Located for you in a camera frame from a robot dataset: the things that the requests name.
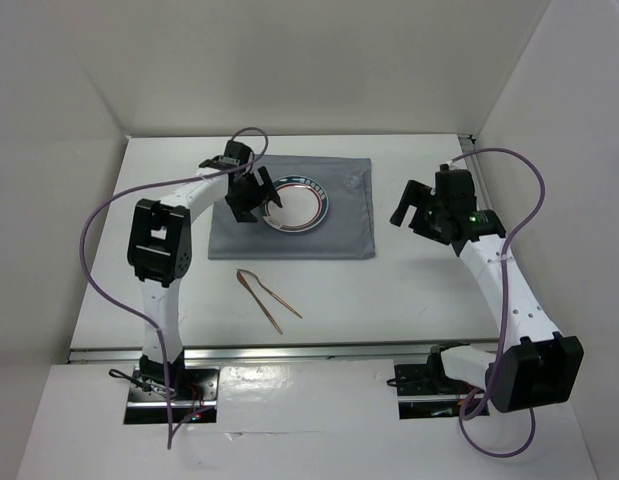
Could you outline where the white plate green red rim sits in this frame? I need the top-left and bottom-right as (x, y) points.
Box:
(261, 175), (329, 234)

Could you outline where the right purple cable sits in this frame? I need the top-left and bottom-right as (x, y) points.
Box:
(446, 147), (546, 458)

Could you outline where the grey cloth placemat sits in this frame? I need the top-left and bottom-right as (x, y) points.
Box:
(208, 155), (375, 260)

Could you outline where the front aluminium rail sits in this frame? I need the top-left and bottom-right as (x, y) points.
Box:
(68, 341), (450, 364)

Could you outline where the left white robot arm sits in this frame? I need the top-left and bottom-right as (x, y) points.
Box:
(127, 140), (281, 399)

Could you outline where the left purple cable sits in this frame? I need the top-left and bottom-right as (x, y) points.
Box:
(78, 126), (270, 450)

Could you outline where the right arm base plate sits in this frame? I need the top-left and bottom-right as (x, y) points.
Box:
(386, 363), (473, 420)

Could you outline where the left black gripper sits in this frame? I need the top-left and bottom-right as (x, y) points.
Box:
(224, 165), (279, 222)

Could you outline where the clear plastic cup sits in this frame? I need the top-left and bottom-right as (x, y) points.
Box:
(343, 172), (364, 192)

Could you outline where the purple cable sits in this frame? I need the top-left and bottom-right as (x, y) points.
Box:
(78, 126), (270, 450)
(446, 147), (546, 458)

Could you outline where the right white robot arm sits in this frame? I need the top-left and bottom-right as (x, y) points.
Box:
(390, 166), (584, 413)

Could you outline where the right side aluminium rail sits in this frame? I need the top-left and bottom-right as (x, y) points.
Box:
(458, 135), (492, 209)

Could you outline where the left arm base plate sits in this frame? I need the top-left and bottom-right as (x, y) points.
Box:
(108, 367), (220, 425)

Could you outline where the aluminium rail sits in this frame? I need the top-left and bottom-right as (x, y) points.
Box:
(458, 135), (492, 209)
(68, 341), (450, 364)

